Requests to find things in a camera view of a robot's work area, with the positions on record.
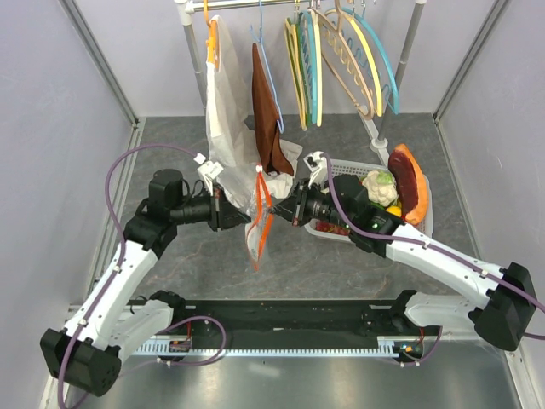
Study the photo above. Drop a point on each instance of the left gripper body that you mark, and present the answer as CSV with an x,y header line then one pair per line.
x,y
216,222

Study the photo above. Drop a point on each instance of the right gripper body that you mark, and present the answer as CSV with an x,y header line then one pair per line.
x,y
311,204

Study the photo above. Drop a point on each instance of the clear zip top bag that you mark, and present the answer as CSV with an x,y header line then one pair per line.
x,y
257,232

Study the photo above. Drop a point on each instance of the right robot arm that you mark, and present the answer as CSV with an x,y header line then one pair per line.
x,y
499,302

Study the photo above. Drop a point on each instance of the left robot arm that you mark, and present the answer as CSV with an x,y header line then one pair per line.
x,y
88,352

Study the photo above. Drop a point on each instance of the red grape bunch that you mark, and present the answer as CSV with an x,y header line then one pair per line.
x,y
327,227

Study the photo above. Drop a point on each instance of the white shirt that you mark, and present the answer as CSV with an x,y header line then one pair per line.
x,y
230,128

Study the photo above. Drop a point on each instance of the white cauliflower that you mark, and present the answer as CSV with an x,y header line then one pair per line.
x,y
381,187

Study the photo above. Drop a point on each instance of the yellow corn cob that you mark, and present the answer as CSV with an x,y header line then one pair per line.
x,y
394,210

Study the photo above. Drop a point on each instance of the brown cloth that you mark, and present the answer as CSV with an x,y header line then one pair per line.
x,y
266,116

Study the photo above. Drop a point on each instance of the papaya slice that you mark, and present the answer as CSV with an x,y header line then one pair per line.
x,y
411,184

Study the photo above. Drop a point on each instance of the yellow hanger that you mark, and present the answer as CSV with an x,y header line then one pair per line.
x,y
375,89

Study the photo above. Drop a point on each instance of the teal hanger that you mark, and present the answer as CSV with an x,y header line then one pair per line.
x,y
384,70

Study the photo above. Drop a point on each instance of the beige hanger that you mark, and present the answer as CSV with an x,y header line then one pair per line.
x,y
342,63

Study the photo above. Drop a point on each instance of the orange hanger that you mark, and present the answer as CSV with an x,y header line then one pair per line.
x,y
212,41

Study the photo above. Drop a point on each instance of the cream hanger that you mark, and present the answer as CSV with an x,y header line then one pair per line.
x,y
290,36

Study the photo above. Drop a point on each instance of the green hanger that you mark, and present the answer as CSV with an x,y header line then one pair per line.
x,y
307,48

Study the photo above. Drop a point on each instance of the light blue hanger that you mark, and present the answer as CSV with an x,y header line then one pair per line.
x,y
317,38

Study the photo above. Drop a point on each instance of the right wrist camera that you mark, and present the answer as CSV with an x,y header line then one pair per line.
x,y
317,164

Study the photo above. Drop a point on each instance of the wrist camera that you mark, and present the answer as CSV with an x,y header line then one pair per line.
x,y
207,171
317,164

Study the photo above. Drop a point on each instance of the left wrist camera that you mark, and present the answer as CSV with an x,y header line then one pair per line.
x,y
207,171

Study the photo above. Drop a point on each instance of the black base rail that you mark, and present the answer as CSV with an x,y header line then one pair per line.
x,y
291,329

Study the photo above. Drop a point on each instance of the blue wire hanger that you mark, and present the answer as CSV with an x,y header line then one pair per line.
x,y
259,39

